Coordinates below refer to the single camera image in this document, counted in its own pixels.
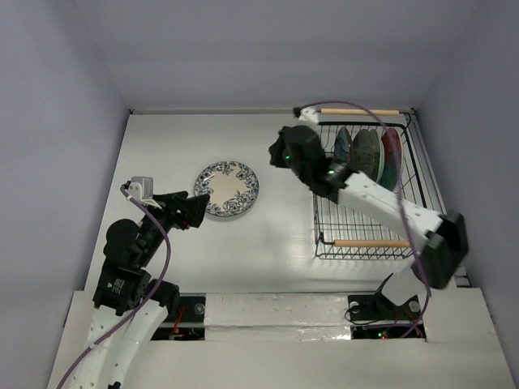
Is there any black wire dish rack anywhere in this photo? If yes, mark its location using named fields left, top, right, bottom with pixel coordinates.
left=313, top=113, right=444, bottom=260

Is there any dark grey deer plate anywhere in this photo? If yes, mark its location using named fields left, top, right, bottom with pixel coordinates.
left=351, top=128, right=384, bottom=182

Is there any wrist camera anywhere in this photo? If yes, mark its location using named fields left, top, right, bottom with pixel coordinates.
left=293, top=107, right=320, bottom=124
left=127, top=176, right=153, bottom=203

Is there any white blue floral plate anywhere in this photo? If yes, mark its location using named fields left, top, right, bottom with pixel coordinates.
left=194, top=160, right=260, bottom=220

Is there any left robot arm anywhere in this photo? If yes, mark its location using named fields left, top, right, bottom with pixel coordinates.
left=58, top=181, right=210, bottom=388

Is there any red and teal plate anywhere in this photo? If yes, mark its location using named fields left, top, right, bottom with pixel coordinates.
left=378, top=127, right=402, bottom=191

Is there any dark teal plate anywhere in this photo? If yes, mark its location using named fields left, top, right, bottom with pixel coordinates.
left=333, top=126, right=353, bottom=163

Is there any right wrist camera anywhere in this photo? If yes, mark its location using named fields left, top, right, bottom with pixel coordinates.
left=293, top=107, right=320, bottom=124

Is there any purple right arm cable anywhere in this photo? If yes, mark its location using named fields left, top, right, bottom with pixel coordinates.
left=299, top=100, right=433, bottom=340

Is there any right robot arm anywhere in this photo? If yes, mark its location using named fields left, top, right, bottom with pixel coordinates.
left=268, top=126, right=469, bottom=323

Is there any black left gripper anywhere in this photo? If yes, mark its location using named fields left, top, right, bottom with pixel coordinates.
left=138, top=190, right=209, bottom=264

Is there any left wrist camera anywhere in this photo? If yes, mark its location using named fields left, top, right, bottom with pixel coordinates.
left=127, top=176, right=153, bottom=203

